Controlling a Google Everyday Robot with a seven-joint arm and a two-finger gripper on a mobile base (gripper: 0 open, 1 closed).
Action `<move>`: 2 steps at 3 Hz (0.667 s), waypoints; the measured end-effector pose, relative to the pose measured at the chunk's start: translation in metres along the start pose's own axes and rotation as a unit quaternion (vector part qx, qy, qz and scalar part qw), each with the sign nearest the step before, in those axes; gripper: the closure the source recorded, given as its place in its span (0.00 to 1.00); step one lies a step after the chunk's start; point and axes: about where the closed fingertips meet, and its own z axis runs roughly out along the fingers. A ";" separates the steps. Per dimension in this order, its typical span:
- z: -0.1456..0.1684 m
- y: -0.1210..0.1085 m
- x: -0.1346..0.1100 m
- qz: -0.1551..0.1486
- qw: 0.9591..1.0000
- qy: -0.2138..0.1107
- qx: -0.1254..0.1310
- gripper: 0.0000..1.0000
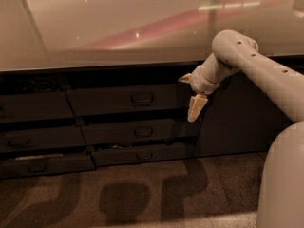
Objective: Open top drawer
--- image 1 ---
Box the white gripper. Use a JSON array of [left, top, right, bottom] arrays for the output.
[[178, 65, 220, 123]]

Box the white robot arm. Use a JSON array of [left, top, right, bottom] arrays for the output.
[[179, 29, 304, 228]]

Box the dark cabinet door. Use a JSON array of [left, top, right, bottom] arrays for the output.
[[194, 72, 291, 157]]

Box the top drawer metal handle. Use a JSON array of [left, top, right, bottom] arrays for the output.
[[130, 93, 154, 105]]

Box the dark cabinet frame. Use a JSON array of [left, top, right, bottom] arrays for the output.
[[0, 56, 304, 180]]

